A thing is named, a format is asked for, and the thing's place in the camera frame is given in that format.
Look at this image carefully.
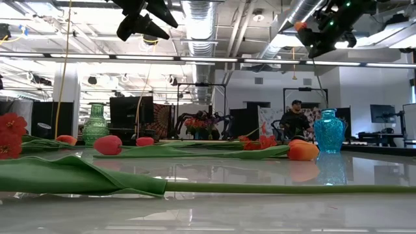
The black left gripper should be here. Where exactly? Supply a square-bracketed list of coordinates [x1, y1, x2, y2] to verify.
[112, 0, 179, 42]

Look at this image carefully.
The tall blue glass vase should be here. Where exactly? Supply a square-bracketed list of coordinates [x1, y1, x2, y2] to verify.
[313, 108, 346, 154]

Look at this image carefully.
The white patterned cloth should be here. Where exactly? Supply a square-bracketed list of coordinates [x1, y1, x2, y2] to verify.
[258, 107, 283, 144]

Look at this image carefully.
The grey cloth panel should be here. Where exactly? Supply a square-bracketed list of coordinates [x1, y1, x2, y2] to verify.
[0, 99, 33, 134]

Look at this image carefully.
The black cabinet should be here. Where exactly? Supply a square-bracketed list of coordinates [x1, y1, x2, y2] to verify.
[229, 101, 271, 141]

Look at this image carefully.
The black dome camera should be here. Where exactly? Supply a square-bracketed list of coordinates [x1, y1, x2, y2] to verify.
[142, 34, 159, 46]

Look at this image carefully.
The person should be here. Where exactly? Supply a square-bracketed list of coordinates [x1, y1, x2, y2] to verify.
[278, 99, 315, 141]

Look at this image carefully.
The green glass vase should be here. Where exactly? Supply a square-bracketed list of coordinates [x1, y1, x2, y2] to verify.
[81, 102, 111, 146]

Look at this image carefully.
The mandala patterned cloth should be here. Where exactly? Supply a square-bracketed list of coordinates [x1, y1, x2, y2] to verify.
[146, 103, 176, 139]

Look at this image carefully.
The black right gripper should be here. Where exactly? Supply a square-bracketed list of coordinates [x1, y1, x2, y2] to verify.
[296, 6, 357, 59]

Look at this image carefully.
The black floor lamp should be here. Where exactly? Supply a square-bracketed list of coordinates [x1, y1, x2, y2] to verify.
[35, 122, 53, 140]

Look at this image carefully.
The distant dark desk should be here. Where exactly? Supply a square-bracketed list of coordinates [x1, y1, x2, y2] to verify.
[357, 131, 416, 147]

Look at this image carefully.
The red artificial tulip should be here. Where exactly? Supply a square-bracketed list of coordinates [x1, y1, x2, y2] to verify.
[0, 155, 416, 198]
[93, 135, 289, 160]
[135, 136, 244, 151]

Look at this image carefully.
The floral patterned cloth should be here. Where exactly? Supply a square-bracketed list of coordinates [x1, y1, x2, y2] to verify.
[304, 107, 322, 140]

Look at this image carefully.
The thin yellow cable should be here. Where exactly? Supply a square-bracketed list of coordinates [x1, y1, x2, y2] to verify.
[135, 42, 153, 139]

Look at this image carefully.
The black partition panel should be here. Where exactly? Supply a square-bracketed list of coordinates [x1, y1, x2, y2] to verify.
[31, 101, 74, 140]

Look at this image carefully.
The long LED light strip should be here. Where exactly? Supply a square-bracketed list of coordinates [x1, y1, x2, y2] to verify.
[0, 51, 416, 69]

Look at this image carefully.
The small black monitor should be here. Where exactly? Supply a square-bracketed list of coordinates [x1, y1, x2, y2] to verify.
[370, 104, 397, 124]

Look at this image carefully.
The silver ventilation duct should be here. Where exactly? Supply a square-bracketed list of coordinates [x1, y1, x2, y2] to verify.
[252, 0, 326, 72]
[181, 0, 218, 105]

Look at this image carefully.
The red artificial flower bunch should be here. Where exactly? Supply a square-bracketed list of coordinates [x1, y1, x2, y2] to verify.
[0, 112, 84, 160]
[162, 122, 278, 152]

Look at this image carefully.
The white board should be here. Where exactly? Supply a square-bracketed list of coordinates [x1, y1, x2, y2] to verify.
[402, 103, 416, 141]

